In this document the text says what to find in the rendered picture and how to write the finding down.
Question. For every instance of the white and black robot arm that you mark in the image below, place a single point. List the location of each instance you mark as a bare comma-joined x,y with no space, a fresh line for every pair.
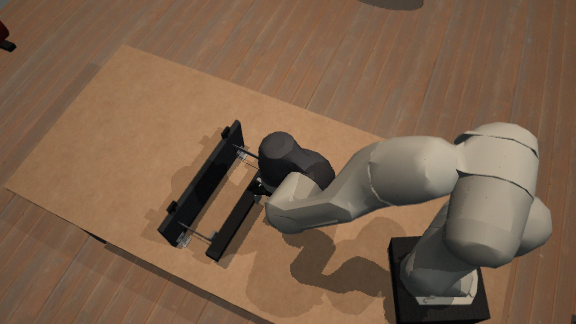
494,173

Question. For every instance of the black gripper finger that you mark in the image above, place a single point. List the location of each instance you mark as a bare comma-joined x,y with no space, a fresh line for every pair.
257,189

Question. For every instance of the black rectangular bar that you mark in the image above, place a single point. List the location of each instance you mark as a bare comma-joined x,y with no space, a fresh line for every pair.
230,226

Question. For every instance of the black long flat bar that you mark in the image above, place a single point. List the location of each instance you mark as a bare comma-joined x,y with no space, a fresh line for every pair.
202,186

